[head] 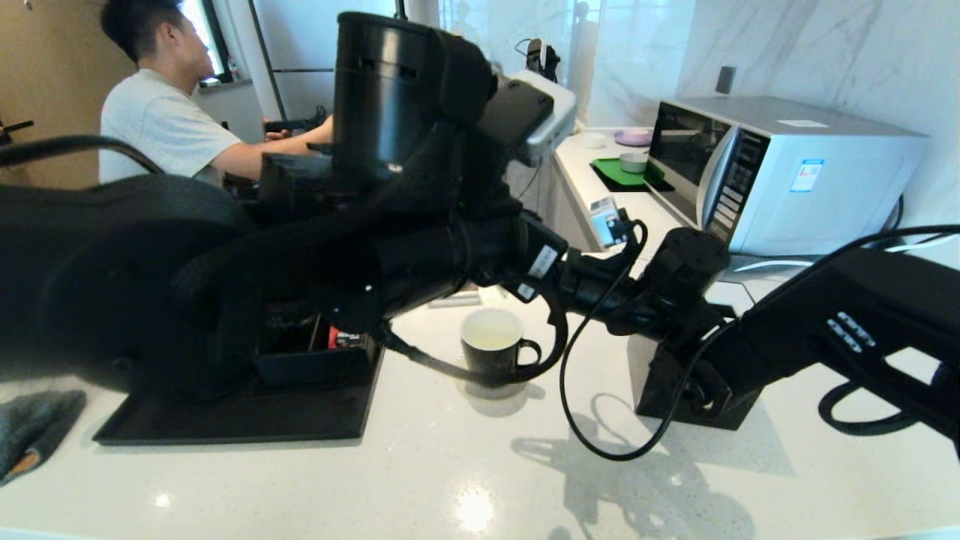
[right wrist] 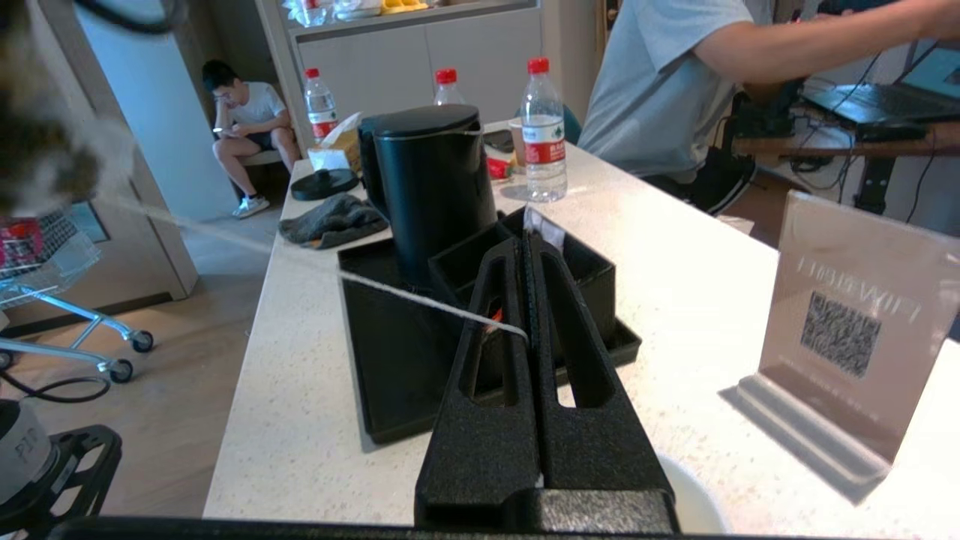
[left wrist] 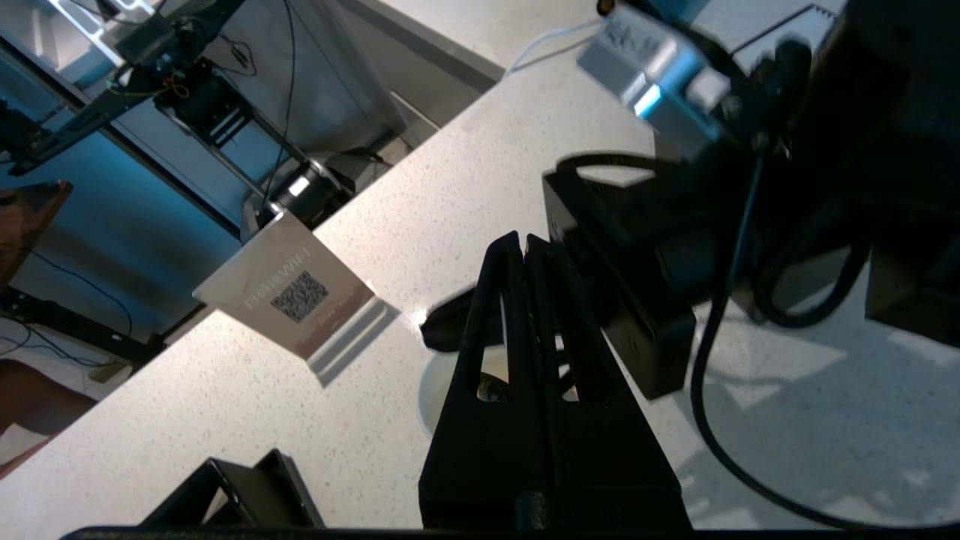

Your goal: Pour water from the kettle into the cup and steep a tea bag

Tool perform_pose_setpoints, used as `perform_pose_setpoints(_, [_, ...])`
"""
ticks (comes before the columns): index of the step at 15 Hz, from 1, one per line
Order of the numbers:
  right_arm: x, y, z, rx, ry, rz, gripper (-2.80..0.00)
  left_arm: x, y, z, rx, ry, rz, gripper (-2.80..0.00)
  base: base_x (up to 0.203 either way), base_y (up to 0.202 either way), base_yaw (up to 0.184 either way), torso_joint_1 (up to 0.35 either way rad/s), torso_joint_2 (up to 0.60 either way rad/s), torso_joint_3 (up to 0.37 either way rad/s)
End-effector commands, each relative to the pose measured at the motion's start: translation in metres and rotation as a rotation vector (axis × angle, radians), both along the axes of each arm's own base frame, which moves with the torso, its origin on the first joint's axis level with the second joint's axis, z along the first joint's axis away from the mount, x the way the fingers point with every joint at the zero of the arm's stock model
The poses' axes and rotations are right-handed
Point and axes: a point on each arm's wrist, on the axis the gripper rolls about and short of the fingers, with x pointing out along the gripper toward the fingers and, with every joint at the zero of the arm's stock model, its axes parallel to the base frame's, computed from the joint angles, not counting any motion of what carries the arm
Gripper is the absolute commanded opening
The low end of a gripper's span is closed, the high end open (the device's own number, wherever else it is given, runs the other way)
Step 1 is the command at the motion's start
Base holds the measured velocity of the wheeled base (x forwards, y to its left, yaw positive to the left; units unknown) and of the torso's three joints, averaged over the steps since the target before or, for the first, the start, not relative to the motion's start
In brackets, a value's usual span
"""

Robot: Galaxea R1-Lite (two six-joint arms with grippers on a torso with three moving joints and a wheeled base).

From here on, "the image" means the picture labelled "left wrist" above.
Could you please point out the black compartment organizer box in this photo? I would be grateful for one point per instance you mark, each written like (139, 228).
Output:
(247, 495)

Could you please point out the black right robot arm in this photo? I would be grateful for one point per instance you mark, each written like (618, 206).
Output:
(885, 112)

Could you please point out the brown wooden desk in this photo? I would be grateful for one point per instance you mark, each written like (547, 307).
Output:
(26, 225)

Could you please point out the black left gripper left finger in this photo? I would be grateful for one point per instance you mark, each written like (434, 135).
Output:
(487, 457)

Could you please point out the QR code acrylic sign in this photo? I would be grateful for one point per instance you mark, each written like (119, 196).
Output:
(292, 292)

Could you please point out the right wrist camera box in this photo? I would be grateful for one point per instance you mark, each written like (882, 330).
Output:
(660, 75)

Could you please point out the black mug white inside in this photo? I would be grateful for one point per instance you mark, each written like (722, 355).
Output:
(439, 390)

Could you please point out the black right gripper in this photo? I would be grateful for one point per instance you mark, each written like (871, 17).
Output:
(645, 262)

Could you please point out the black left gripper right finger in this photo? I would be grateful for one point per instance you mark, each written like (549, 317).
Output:
(600, 465)

